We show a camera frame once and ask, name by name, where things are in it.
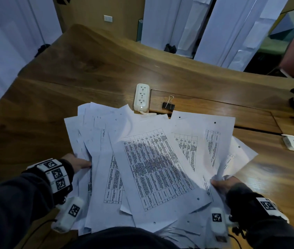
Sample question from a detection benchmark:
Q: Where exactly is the person's left hand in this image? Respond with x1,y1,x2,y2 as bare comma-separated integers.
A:
61,153,92,174

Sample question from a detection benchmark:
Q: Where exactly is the person's right hand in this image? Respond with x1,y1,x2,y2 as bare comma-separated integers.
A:
210,175,242,196

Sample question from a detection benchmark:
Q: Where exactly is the pile of printed white papers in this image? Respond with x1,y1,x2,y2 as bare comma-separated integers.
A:
64,102,259,243

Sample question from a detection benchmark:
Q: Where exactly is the black binder clip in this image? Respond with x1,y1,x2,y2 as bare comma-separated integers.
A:
162,95,175,111

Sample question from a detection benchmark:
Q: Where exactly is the person's left forearm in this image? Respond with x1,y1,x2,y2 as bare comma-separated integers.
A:
0,159,75,249

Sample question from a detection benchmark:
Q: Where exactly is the person's right forearm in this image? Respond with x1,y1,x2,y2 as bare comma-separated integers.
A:
226,183,294,249

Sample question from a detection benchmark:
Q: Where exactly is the person's dark clothed torso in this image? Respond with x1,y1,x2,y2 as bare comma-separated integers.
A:
64,227,186,249

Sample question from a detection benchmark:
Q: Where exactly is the white marker wristband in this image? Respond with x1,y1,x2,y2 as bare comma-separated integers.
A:
27,158,73,197
256,197,290,223

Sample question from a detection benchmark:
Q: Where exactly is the white curtain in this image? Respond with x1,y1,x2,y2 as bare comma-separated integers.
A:
141,0,214,57
193,0,290,72
0,0,62,122

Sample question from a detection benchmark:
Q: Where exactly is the teal cylinder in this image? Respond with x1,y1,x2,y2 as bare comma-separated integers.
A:
136,19,144,42

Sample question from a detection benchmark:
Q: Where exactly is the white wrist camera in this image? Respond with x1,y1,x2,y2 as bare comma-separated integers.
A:
210,207,238,243
51,196,84,234

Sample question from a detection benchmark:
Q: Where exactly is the wooden cable hatch lid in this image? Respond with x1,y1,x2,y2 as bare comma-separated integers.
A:
149,90,282,134

